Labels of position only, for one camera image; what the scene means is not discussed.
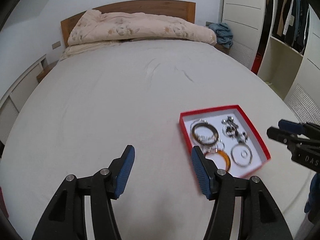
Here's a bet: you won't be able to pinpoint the amber tortoiseshell bangle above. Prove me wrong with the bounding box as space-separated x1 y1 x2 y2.
204 150 231 172

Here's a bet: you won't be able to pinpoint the dark brown bangle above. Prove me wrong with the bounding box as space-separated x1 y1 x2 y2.
191 122 219 146

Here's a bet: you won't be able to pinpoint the red jewelry box tray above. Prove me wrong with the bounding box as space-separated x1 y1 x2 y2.
179 105 271 178

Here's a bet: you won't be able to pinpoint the white bed sheet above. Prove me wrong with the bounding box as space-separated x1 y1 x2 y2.
1 40 312 239

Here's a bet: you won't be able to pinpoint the blue crumpled clothing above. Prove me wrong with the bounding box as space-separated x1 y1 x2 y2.
208 23 233 49

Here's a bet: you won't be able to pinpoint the hanging dark clothes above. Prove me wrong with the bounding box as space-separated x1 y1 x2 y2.
272 0 310 54

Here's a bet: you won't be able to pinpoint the white low cabinet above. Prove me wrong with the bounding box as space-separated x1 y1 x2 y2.
0 54 48 145

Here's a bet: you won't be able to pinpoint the white wardrobe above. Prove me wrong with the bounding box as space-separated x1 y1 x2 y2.
222 0 319 124

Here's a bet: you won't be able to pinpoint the wooden nightstand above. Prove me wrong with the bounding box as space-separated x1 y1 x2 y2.
36 61 58 83

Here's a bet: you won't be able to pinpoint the beige floral duvet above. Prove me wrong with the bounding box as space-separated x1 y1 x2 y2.
60 9 217 61

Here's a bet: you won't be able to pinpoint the wooden headboard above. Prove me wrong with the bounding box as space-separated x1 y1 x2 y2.
60 0 196 48

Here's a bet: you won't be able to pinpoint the beige wall switch plate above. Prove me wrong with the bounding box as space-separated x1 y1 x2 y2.
52 41 61 49

